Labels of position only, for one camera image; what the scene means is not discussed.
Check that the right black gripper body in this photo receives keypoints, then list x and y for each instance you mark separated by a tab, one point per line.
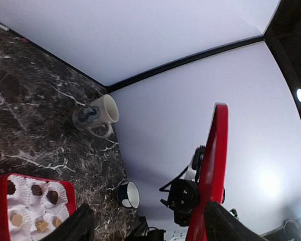
183	197

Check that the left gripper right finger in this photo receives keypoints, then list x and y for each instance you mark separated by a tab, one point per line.
220	224

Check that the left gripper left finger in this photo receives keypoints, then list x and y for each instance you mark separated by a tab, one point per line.
78	226

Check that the red box lid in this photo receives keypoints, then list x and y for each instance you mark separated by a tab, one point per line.
211	181

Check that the dark chocolate piece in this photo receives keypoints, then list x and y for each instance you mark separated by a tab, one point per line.
11	188
36	190
52	197

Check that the red box with paper cups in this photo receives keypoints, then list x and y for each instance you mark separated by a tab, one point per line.
33	208

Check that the tan round chocolate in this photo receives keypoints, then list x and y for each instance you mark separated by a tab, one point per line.
57	222

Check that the tan crown chocolate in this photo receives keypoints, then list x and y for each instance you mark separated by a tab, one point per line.
16	220

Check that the white and dark bowl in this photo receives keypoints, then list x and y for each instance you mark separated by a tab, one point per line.
128	195

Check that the cream ceramic mug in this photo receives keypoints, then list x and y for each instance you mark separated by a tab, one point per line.
100	112

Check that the right black frame post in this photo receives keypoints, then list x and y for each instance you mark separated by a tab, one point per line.
181	62

